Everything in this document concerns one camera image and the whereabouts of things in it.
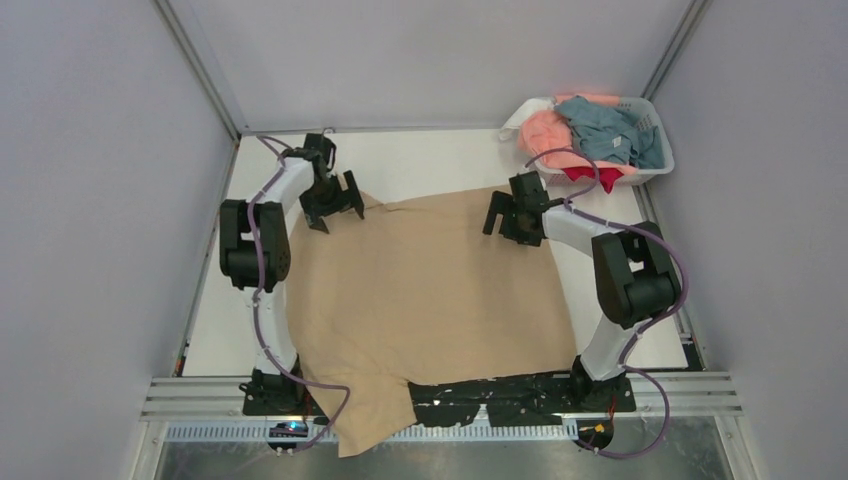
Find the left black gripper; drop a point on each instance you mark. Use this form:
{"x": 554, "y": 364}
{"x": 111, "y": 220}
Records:
{"x": 314, "y": 210}

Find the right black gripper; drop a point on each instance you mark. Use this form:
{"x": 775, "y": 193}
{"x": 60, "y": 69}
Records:
{"x": 501, "y": 203}

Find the beige t shirt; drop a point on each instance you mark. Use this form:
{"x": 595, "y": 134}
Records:
{"x": 414, "y": 292}

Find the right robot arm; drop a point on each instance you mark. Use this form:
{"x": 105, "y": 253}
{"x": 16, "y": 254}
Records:
{"x": 635, "y": 278}

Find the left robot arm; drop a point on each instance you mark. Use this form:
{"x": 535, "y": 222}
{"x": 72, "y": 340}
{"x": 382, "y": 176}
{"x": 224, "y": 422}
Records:
{"x": 255, "y": 255}

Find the pink t shirt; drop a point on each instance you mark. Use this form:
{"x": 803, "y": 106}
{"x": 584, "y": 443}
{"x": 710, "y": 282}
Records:
{"x": 547, "y": 130}

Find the white cloth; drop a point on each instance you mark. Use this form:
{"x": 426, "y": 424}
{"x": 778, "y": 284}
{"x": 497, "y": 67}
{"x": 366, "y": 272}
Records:
{"x": 523, "y": 113}

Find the red t shirt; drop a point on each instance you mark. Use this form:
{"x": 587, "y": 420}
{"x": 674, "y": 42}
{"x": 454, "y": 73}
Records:
{"x": 596, "y": 175}

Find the blue grey t shirt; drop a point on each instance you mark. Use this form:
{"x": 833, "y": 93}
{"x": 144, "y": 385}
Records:
{"x": 606, "y": 133}

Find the white laundry basket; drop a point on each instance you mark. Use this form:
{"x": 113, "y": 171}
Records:
{"x": 639, "y": 106}

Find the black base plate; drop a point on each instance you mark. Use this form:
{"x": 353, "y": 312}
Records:
{"x": 521, "y": 400}

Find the white slotted cable duct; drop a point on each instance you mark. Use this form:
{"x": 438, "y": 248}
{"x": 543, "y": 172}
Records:
{"x": 297, "y": 431}

